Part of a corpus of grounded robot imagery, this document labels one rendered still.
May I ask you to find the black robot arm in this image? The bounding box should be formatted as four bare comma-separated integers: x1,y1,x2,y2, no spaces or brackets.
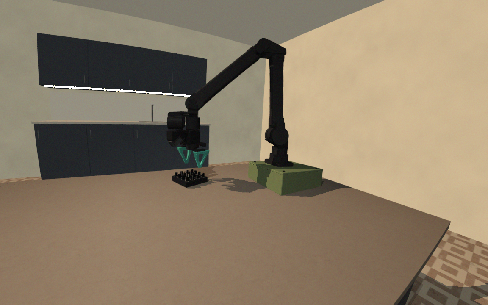
167,38,294,167

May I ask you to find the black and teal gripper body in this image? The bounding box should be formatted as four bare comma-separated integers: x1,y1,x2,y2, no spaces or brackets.
180,130,206,152

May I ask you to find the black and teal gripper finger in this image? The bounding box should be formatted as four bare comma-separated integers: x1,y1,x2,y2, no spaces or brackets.
193,150,209,168
177,147,191,164

